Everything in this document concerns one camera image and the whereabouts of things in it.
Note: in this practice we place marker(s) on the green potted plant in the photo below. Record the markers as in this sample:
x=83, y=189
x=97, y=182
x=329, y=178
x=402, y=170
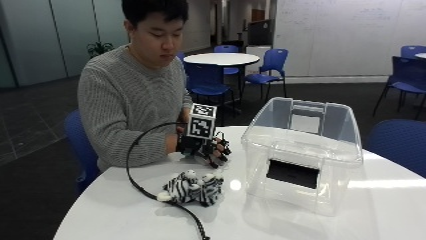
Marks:
x=99, y=49

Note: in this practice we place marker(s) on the dark cabinet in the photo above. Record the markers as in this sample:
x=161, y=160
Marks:
x=260, y=32

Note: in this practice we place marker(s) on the white wall whiteboard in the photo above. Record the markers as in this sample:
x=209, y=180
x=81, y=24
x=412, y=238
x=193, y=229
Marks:
x=350, y=33

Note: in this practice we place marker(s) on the white marker cube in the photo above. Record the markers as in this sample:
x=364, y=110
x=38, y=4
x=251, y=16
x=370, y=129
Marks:
x=201, y=123

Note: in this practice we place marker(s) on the white table edge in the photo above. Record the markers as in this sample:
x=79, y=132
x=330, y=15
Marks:
x=421, y=55

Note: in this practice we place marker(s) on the the person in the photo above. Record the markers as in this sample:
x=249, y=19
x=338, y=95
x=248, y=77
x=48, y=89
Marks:
x=124, y=100

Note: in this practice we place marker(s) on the black label on bin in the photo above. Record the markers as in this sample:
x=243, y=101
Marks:
x=293, y=173

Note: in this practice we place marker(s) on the blue chair behind person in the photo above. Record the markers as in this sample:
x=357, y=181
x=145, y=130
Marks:
x=81, y=153

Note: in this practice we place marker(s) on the zebra soft toy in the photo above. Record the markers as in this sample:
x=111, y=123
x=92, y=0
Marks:
x=195, y=188

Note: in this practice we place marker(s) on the clear plastic storage bin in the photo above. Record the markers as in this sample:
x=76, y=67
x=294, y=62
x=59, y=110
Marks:
x=301, y=150

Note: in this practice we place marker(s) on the round white background table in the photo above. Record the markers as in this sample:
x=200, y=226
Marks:
x=221, y=59

